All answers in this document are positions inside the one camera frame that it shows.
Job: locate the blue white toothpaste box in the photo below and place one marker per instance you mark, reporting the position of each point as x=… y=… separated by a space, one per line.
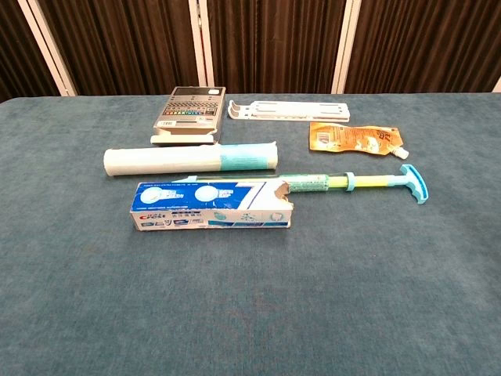
x=195 y=207

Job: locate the grey white paint set box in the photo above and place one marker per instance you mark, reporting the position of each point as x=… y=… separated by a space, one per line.
x=188 y=113

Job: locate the white folding stand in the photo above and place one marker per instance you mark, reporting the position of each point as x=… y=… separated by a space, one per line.
x=297 y=109

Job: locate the white roll with blue label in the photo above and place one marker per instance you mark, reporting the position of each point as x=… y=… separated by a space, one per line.
x=156 y=160

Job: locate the orange spout pouch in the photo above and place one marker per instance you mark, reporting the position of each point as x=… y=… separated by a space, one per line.
x=344 y=137

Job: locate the teal table mat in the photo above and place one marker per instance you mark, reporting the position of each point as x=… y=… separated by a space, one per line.
x=235 y=305

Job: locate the green teal long applicator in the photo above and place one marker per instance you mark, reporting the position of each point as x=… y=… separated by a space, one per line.
x=372 y=181

